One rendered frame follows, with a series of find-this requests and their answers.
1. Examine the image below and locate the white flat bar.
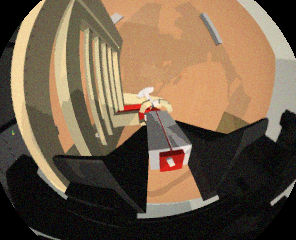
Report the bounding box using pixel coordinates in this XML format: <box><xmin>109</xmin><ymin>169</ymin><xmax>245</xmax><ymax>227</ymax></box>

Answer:
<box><xmin>111</xmin><ymin>13</ymin><xmax>124</xmax><ymax>24</ymax></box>

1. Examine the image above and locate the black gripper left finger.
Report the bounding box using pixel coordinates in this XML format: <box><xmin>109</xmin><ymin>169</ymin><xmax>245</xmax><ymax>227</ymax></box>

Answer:
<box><xmin>52</xmin><ymin>125</ymin><xmax>149</xmax><ymax>213</ymax></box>

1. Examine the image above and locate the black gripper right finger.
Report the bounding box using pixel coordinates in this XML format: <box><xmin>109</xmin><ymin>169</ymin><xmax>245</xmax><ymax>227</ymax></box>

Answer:
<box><xmin>175</xmin><ymin>119</ymin><xmax>268</xmax><ymax>201</ymax></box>

